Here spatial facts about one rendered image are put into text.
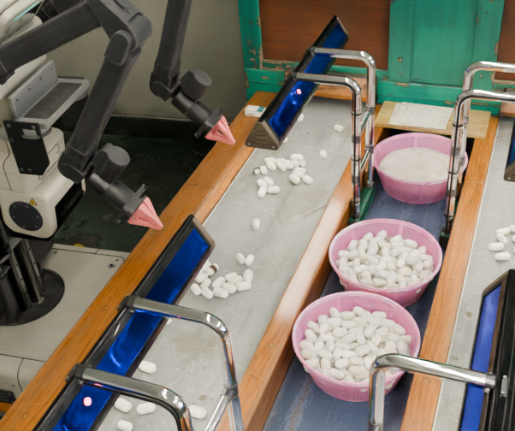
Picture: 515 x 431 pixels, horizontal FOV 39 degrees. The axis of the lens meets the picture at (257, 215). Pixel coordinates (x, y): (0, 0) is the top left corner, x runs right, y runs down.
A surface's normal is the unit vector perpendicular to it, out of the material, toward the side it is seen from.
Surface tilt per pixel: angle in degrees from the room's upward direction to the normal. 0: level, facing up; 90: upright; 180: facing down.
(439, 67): 90
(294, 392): 0
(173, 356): 0
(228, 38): 90
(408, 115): 0
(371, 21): 90
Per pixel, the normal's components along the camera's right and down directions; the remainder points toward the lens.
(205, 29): -0.26, 0.59
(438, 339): -0.07, -0.80
